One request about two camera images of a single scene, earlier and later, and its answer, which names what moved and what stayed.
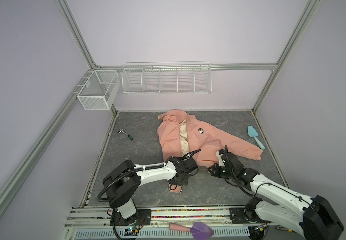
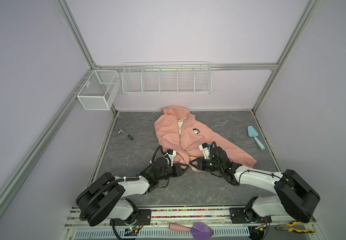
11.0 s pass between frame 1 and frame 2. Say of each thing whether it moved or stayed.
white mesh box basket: stayed
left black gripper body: moved
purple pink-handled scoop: stayed
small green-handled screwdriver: stayed
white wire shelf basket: stayed
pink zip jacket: moved
